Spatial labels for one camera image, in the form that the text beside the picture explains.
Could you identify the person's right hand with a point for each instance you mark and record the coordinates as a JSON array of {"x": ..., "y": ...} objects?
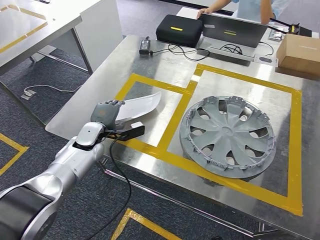
[{"x": 204, "y": 12}]

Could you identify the person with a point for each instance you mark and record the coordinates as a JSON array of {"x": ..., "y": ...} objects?
[{"x": 250, "y": 8}]

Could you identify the black case yellow stripe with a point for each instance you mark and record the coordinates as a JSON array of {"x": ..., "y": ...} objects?
[{"x": 178, "y": 36}]

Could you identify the flat silver device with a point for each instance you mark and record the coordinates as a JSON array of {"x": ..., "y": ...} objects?
[{"x": 247, "y": 50}]

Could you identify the twisted yellow floor tape square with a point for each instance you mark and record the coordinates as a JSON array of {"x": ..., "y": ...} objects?
[{"x": 149, "y": 222}]

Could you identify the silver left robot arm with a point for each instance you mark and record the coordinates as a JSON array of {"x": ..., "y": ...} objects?
[{"x": 62, "y": 169}]

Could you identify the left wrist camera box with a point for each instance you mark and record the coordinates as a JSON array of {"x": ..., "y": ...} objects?
[{"x": 132, "y": 132}]

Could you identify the small flat package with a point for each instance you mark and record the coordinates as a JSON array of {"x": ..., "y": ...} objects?
[{"x": 277, "y": 34}]

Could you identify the steel workbench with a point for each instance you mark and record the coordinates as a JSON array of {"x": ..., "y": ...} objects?
[{"x": 82, "y": 99}]

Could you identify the grey floor socket box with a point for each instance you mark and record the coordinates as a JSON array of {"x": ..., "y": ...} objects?
[{"x": 28, "y": 94}]

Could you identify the white curved plastic part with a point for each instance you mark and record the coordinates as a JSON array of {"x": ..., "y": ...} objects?
[{"x": 140, "y": 106}]

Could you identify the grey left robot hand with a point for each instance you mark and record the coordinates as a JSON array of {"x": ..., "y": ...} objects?
[{"x": 103, "y": 112}]

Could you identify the pale flat box dark oval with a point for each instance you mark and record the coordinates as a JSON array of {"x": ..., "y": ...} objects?
[{"x": 265, "y": 60}]

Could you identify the small yellow tape frame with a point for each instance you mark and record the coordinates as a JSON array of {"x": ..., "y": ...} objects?
[{"x": 176, "y": 116}]

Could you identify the grey plastic wheel cover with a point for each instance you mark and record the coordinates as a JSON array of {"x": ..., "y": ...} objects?
[{"x": 226, "y": 132}]

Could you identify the person's right forearm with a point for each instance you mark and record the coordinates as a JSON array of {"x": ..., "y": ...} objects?
[{"x": 220, "y": 4}]

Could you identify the black tool yellow mark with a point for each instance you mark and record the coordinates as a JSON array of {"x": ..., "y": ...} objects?
[{"x": 303, "y": 31}]

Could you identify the steel table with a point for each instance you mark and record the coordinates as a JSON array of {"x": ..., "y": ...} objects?
[{"x": 57, "y": 13}]

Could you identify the brown cardboard box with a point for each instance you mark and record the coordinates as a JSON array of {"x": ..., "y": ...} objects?
[{"x": 297, "y": 54}]

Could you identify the yellow tape line frame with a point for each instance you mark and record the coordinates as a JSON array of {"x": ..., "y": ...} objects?
[{"x": 25, "y": 36}]

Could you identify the black power adapter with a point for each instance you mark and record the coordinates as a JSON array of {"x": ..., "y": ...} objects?
[{"x": 145, "y": 46}]

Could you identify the dark grey laptop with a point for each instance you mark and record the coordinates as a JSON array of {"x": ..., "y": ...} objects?
[{"x": 250, "y": 33}]

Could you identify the white panel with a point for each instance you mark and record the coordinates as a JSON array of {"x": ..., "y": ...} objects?
[{"x": 105, "y": 33}]

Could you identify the person's left forearm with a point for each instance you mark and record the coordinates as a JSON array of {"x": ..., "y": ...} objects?
[{"x": 266, "y": 11}]

